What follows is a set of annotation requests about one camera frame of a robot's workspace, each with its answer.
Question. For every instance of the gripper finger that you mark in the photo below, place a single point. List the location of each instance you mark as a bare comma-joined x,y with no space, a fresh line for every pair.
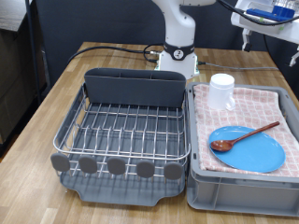
294,59
247,43

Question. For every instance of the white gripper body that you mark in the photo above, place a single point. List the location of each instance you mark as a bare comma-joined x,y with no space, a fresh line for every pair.
271,29

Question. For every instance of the blue plate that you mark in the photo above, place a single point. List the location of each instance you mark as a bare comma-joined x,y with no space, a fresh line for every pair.
255,155

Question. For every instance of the brown wooden spoon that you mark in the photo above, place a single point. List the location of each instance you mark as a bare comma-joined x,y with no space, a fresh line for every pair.
221,145

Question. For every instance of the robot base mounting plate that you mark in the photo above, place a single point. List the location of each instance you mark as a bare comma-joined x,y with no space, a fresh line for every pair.
158,64

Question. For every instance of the grey dish drying rack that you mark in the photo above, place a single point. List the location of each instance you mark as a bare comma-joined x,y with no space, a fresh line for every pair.
124,193

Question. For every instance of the white plastic mug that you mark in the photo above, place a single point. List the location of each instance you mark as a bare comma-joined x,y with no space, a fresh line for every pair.
219,93

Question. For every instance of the pink checked cloth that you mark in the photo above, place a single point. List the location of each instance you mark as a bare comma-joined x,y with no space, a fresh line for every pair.
249,105

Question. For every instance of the dark grey cutlery holder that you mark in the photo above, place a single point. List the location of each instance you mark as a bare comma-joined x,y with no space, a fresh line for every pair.
134,91

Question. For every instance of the grey plastic crate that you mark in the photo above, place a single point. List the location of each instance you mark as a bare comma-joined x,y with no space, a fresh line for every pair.
243,196

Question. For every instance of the dark blue partition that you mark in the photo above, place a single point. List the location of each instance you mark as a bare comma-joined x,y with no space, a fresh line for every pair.
93,21

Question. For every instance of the black metal pole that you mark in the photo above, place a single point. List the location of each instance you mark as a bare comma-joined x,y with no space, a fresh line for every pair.
32,46

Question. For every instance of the grey shelf top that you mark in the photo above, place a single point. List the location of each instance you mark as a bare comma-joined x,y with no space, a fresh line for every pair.
12,15

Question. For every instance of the brown cabinet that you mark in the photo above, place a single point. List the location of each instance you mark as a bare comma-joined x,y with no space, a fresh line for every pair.
15,93

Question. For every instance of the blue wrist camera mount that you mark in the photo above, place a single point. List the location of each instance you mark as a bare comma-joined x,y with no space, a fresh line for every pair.
280,12

